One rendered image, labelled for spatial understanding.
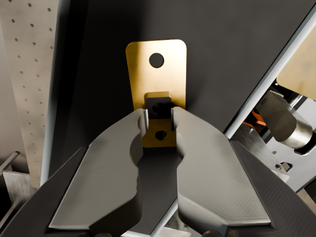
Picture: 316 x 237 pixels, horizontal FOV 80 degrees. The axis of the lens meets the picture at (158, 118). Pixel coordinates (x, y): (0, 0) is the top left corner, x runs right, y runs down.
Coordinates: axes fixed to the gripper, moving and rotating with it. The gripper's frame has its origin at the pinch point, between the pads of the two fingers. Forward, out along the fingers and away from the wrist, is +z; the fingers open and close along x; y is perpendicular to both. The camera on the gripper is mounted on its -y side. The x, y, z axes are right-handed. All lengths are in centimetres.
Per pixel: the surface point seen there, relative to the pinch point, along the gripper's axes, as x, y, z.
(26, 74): -43, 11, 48
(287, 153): 24.2, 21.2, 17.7
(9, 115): -124, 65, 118
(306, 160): 28.7, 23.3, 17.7
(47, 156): -9.9, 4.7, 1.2
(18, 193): -134, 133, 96
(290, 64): 14.2, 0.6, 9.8
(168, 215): 0.2, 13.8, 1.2
